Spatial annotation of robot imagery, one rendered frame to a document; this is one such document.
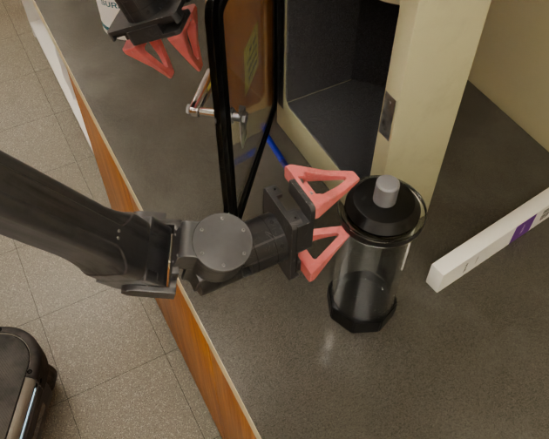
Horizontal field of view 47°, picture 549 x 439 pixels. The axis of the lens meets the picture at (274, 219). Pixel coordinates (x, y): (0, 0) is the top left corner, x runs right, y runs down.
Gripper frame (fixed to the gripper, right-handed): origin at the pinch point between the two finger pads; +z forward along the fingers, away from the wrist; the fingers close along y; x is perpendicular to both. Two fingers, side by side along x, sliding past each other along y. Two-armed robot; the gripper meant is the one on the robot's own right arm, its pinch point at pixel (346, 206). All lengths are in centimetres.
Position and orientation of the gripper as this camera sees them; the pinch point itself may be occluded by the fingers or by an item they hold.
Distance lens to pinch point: 73.5
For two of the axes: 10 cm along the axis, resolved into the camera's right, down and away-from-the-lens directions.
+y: 0.0, -6.3, -7.7
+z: 8.8, -3.6, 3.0
